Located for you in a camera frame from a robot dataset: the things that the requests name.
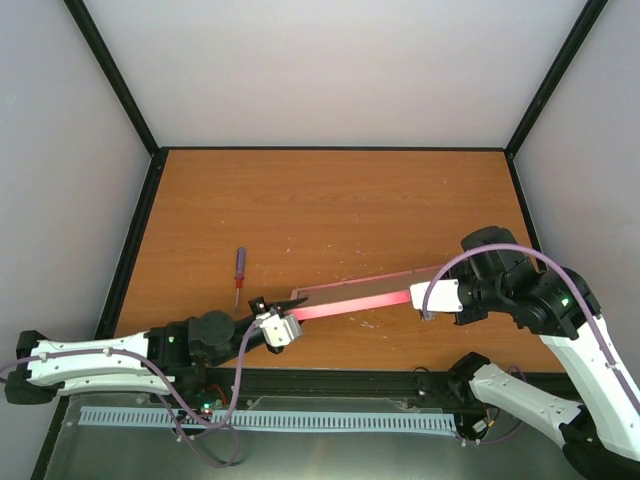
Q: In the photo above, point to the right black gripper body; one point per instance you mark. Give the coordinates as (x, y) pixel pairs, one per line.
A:
(487, 294)

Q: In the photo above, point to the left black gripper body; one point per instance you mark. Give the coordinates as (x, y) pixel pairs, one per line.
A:
(232, 354)

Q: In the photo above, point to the pink picture frame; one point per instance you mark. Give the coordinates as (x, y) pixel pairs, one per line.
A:
(303, 313)

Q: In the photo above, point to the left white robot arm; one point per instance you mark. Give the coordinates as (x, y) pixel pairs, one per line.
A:
(174, 358)

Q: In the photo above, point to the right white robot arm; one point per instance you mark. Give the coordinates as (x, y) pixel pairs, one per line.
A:
(599, 433)

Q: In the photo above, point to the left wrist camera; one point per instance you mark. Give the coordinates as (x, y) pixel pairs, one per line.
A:
(279, 329)

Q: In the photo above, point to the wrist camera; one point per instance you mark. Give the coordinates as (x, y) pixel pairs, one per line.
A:
(279, 329)
(443, 298)

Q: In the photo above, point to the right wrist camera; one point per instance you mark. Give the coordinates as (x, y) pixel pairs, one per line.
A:
(443, 298)

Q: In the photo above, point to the light blue cable duct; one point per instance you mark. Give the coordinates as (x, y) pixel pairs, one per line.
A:
(277, 421)

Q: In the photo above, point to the black enclosure frame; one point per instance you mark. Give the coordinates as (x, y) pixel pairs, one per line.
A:
(83, 19)

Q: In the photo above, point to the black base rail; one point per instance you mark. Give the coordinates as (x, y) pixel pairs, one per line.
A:
(419, 385)

